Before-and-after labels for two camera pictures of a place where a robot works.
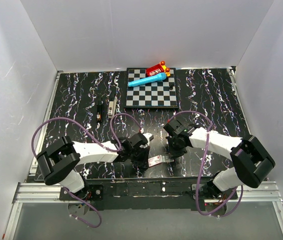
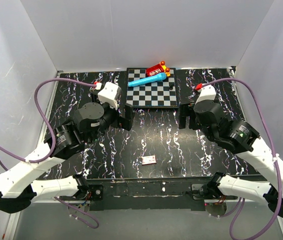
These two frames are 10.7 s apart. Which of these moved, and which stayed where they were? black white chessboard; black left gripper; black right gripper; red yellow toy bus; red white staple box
Moved: black right gripper; red white staple box; black left gripper
Stayed: red yellow toy bus; black white chessboard
